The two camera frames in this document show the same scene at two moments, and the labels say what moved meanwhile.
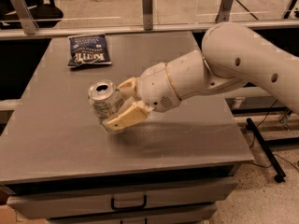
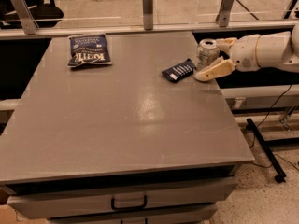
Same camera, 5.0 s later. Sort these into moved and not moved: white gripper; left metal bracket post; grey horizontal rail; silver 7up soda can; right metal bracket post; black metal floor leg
Moved: silver 7up soda can; white gripper
Not moved: right metal bracket post; left metal bracket post; grey horizontal rail; black metal floor leg
